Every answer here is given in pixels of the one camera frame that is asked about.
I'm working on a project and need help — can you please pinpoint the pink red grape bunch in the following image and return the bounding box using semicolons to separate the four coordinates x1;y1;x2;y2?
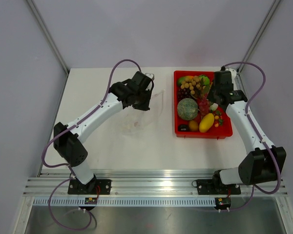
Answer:
199;97;210;116

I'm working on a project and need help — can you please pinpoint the yellow mango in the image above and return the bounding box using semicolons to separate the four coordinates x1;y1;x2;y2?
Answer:
199;113;214;133

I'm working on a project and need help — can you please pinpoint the clear zip top bag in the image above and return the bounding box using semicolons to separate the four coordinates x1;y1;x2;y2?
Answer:
119;89;166;134

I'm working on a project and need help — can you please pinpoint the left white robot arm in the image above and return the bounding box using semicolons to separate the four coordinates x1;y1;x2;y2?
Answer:
53;71;154;195

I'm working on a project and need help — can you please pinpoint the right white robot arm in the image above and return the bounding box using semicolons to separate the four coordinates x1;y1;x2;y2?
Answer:
208;70;286;195

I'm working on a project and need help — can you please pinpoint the white garlic bulb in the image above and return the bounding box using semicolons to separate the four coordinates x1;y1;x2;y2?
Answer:
209;103;218;112

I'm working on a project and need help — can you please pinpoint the green leafy vegetable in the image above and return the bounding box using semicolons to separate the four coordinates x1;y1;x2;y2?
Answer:
198;75;210;86

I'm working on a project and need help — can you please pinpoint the tan longan bunch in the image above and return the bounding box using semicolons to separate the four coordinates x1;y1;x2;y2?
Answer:
180;76;202;95

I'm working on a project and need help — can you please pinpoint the green netted melon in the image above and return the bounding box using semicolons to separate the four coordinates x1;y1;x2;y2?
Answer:
177;98;198;121

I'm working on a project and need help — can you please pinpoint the dark red grape bunch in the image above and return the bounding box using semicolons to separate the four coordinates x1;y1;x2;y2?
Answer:
177;88;191;101

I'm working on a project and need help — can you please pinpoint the small orange fruit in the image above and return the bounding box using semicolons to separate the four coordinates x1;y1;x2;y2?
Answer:
188;120;199;132

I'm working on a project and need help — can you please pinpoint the black dark fruit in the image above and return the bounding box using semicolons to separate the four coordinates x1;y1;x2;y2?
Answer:
178;124;189;132

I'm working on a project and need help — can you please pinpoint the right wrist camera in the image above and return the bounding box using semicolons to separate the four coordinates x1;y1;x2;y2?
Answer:
225;68;237;79

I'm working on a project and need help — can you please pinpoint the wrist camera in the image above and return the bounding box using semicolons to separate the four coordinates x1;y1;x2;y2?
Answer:
145;73;155;80
225;68;237;79

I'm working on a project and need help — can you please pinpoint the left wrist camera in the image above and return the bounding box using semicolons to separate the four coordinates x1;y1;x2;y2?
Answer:
145;73;155;80

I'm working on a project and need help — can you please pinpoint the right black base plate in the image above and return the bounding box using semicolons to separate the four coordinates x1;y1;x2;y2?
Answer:
191;179;241;195

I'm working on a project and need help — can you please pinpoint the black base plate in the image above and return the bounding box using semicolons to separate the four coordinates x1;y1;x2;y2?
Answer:
191;179;241;195
67;179;112;195

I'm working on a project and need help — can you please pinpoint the aluminium rail beam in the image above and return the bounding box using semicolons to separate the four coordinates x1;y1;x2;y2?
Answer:
23;170;289;197

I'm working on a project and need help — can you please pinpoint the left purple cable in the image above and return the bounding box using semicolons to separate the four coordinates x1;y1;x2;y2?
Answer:
42;59;141;231

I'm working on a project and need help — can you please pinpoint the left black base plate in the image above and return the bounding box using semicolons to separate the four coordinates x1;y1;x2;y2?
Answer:
67;179;112;195

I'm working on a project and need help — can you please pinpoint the right aluminium frame post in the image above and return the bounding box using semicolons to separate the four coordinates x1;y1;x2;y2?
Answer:
242;0;283;62

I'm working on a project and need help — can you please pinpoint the aluminium frame post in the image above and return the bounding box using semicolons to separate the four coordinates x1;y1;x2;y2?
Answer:
242;0;283;62
24;0;70;77

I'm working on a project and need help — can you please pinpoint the left aluminium frame post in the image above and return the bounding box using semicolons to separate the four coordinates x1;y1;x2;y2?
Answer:
24;0;70;77

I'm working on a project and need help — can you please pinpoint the white slotted cable duct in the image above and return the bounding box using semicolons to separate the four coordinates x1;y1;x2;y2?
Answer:
33;196;216;207

